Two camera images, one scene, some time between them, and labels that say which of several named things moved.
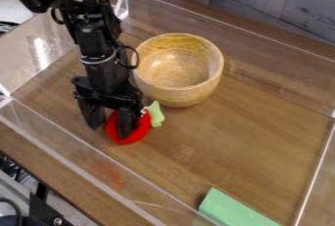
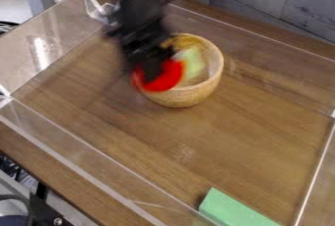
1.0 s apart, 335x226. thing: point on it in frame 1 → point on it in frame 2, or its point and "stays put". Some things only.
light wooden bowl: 180,68 stays put
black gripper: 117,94 → 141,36
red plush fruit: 138,134 → 166,79
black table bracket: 43,213 stays put
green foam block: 230,212 stays put
